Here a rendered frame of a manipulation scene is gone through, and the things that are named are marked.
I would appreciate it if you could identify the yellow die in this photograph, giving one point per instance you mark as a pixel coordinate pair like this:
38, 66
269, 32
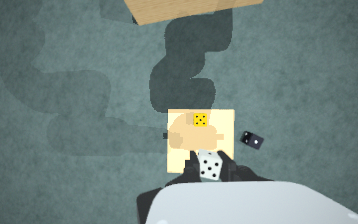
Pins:
200, 119

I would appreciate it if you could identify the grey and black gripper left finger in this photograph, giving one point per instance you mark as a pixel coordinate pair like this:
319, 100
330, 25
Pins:
190, 175

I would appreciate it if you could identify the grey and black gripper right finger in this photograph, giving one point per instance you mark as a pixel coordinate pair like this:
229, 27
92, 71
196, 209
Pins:
230, 173

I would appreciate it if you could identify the beige square mat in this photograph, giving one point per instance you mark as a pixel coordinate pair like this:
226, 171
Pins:
183, 136

